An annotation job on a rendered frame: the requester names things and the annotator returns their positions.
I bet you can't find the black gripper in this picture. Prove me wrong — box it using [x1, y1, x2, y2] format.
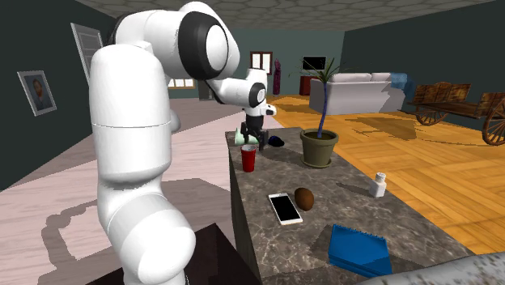
[240, 114, 269, 152]

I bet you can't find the red plastic cup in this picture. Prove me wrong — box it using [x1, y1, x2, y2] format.
[240, 144, 258, 173]

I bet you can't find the purple standing figure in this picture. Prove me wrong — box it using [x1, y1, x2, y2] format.
[272, 58, 282, 96]

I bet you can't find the potted plant in green pot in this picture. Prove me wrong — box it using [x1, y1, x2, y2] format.
[289, 57, 345, 170]

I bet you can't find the red cabinet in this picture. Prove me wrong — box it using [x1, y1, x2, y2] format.
[298, 74, 321, 97]

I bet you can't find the brown framed window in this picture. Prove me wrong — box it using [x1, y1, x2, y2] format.
[249, 50, 274, 76]

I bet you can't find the white smartphone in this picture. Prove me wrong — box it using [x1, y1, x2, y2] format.
[268, 192, 304, 227]

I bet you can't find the brown coconut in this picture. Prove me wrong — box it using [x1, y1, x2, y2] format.
[293, 186, 316, 212]

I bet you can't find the wide pale framed window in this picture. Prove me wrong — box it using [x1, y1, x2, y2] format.
[167, 77, 197, 90]

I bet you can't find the black television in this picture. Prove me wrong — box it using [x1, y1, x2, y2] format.
[301, 55, 328, 72]

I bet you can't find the white sofa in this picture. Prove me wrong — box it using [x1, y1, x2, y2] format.
[308, 71, 408, 117]

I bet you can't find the dark robot stand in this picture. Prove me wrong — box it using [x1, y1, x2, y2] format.
[84, 222, 262, 285]

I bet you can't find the white small bottle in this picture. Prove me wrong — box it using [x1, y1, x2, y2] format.
[368, 172, 388, 198]

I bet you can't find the blue notebook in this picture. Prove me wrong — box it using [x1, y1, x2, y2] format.
[327, 223, 394, 279]

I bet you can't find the wooden cart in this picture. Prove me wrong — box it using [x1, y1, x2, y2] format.
[405, 81, 505, 147]

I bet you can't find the grey speckled rounded object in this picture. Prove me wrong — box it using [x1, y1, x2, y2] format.
[354, 252, 505, 285]

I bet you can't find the framed portrait wall picture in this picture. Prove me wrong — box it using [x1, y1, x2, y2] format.
[16, 70, 58, 117]

